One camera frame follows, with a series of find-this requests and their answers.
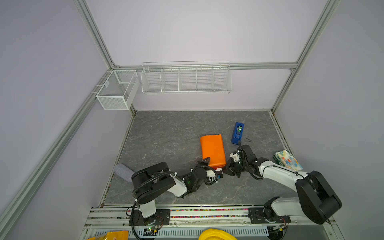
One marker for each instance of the white mesh square basket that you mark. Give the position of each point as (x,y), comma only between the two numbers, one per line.
(119,89)

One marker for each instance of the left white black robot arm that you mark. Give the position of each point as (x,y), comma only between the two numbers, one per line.
(152,182)

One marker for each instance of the grey cloth at left edge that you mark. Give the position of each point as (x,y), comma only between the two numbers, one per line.
(124,172)

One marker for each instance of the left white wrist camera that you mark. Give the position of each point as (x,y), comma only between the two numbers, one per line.
(214,175)

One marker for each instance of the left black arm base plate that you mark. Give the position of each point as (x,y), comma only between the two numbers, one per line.
(161,217)

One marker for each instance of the yellow plastic bag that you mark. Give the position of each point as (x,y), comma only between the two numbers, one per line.
(118,235)

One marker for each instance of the blue tape dispenser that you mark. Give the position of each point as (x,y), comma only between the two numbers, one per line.
(237,134)

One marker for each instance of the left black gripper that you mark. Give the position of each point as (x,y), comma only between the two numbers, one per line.
(205,164)

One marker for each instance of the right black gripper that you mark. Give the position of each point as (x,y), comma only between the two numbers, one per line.
(228,168)

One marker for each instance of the yellow hard hat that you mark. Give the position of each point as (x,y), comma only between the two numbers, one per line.
(215,234)

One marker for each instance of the colourful tissue box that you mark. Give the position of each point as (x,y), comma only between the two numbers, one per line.
(286,159)

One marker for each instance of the long white wire basket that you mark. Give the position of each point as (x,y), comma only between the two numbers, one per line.
(186,77)

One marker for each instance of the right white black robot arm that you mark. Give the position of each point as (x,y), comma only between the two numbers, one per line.
(315,199)

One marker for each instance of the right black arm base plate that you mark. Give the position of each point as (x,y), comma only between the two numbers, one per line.
(258,216)

